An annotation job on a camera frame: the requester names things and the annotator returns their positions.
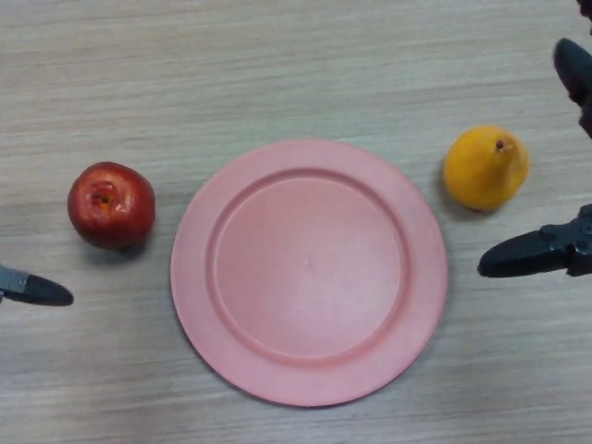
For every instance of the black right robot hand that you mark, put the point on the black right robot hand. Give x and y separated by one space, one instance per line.
532 254

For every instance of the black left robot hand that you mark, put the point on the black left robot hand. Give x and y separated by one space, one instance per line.
39 290

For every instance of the red apple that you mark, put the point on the red apple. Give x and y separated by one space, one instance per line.
111 205

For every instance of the pink round plate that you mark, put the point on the pink round plate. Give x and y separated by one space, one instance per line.
309 273

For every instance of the yellow pear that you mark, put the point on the yellow pear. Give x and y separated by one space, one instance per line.
483 168

